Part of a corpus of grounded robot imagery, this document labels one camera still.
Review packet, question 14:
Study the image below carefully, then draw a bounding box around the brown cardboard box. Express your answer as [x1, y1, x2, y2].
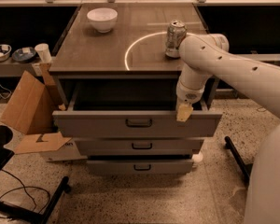
[0, 63, 71, 154]

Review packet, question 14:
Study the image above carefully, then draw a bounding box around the blue bowl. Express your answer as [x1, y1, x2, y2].
[12, 47, 36, 63]
[0, 44, 11, 62]

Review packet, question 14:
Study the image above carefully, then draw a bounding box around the grey side shelf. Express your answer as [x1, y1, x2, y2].
[0, 58, 51, 77]

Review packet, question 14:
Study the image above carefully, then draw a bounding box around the grey bottom drawer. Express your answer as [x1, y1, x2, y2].
[87, 155, 193, 175]

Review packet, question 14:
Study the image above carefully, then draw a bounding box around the blue bowl right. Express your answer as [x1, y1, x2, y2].
[12, 47, 36, 63]

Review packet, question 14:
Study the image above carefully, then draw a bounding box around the grey middle drawer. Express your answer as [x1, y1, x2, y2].
[75, 138, 203, 156]

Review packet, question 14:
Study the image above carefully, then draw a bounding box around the white ceramic bowl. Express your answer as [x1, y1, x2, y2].
[87, 7, 118, 33]

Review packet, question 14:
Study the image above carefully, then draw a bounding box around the crumpled soda can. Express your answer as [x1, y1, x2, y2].
[165, 20, 187, 58]

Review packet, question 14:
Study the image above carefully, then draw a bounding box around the white paper cup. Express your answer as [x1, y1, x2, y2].
[35, 43, 52, 63]

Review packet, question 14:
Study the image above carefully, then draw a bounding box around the grey drawer cabinet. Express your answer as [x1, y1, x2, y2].
[48, 2, 223, 176]

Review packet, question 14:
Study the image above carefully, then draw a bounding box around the black stand leg left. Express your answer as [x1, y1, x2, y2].
[0, 175, 72, 224]

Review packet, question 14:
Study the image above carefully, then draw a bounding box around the grey top drawer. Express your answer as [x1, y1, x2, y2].
[53, 78, 222, 139]

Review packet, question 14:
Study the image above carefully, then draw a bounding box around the black cable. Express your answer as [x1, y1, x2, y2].
[0, 168, 51, 219]

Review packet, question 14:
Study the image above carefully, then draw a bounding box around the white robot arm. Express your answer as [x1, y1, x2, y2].
[176, 34, 280, 118]

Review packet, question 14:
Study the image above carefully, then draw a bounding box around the grey drawer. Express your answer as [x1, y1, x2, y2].
[75, 138, 203, 156]
[87, 155, 193, 175]
[53, 78, 222, 139]

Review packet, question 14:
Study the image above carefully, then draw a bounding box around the blue bowl left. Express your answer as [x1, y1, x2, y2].
[0, 44, 11, 62]

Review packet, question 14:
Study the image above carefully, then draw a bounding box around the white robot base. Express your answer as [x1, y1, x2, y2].
[244, 125, 280, 224]

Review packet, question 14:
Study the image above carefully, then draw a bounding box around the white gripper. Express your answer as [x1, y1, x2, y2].
[176, 81, 204, 122]

